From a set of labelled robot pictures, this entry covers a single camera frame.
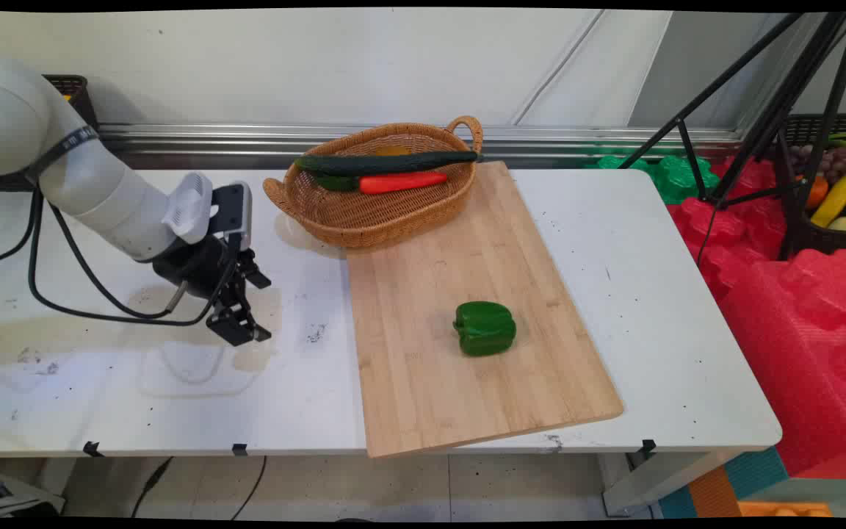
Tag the wooden cutting board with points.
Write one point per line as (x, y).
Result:
(430, 382)

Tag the woven wicker basket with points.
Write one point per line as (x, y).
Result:
(364, 217)

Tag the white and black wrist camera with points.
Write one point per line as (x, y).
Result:
(232, 209)

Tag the dark green toy cucumber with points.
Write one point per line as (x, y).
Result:
(393, 163)

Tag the gray fabric bag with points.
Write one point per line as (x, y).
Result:
(12, 499)

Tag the silver metal wall rail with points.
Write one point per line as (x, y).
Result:
(210, 136)

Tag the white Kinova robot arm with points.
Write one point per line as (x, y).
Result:
(100, 184)

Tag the teal and orange mat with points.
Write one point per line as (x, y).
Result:
(731, 492)

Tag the small red foam mat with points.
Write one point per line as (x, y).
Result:
(724, 235)

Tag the yellow toy vegetable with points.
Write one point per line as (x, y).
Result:
(392, 151)

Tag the red-orange toy carrot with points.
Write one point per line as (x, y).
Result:
(401, 182)

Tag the large red foam mat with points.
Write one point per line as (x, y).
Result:
(797, 330)

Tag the green foam mat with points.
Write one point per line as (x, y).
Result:
(669, 176)

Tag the green toy bell pepper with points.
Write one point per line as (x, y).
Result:
(485, 330)

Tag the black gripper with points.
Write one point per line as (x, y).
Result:
(199, 268)

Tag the black plastic crate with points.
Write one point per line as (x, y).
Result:
(74, 88)

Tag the white table leg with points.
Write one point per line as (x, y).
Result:
(651, 485)

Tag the black fruit crate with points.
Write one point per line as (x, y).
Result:
(827, 242)

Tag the orange plastic object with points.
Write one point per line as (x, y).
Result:
(783, 509)

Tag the black tripod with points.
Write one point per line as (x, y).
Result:
(775, 117)

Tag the purple toy grapes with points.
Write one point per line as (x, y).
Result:
(838, 158)

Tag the orange toy fruit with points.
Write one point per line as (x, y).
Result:
(817, 192)

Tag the yellow toy banana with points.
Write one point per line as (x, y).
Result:
(834, 198)

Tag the small dark green toy pepper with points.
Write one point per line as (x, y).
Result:
(335, 183)

